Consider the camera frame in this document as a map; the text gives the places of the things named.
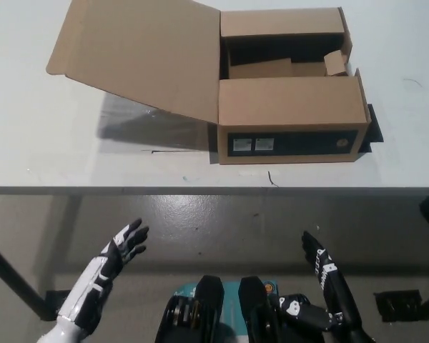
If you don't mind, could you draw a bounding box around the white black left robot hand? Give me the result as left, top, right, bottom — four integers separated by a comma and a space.
56, 218, 150, 332

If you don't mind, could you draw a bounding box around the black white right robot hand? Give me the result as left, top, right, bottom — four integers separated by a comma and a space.
277, 230, 363, 334

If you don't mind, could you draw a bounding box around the brown cardboard storage box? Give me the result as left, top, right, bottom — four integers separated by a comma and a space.
46, 0, 373, 166

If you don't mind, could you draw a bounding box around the small cardboard insert box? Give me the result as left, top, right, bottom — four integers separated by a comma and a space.
322, 49, 348, 78

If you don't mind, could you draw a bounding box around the black floor tape patch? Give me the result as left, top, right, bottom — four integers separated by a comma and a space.
44, 290, 69, 319
373, 290, 423, 324

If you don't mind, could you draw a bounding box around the black metal table leg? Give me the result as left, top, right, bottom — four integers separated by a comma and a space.
0, 234, 48, 319

